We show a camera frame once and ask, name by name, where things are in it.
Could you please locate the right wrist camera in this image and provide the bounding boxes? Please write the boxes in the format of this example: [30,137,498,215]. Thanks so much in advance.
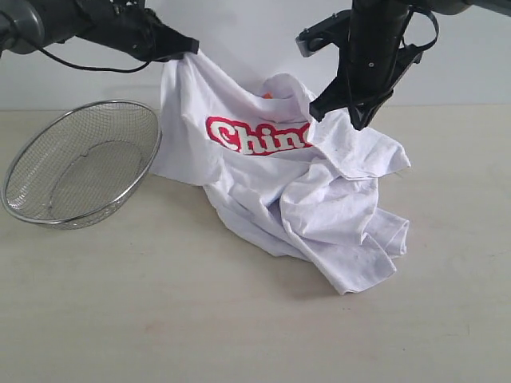
[295,10,351,57]

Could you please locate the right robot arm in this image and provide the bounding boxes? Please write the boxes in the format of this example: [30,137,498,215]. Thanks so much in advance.
[296,0,510,130]

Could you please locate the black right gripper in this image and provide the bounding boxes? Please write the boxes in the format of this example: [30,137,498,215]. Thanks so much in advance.
[309,7,410,131]

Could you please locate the white printed t-shirt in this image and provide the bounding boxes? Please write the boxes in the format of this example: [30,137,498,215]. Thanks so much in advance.
[152,53,410,294]

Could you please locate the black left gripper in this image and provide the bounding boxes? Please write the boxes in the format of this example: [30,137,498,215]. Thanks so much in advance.
[72,1,200,62]

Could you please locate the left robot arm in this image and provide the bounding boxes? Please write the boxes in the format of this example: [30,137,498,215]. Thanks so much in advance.
[1,0,200,62]

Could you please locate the metal mesh basket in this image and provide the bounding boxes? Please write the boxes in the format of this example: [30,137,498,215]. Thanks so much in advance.
[1,100,162,230]

